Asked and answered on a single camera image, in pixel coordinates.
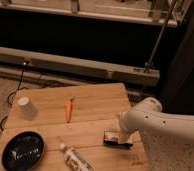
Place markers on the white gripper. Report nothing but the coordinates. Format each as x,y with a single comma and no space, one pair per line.
124,134

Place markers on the metal rod stand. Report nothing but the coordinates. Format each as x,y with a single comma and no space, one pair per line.
160,36

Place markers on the black ceramic bowl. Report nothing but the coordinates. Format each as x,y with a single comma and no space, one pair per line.
23,151

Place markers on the dark cabinet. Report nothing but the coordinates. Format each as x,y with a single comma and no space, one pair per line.
177,93

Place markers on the metal floor rail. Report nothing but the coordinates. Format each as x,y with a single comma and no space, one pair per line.
84,67

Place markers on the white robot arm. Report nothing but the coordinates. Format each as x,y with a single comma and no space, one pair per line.
147,115

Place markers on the upper metal frame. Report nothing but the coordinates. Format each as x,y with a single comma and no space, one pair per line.
151,12

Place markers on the orange carrot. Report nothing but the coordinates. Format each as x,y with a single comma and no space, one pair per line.
68,109

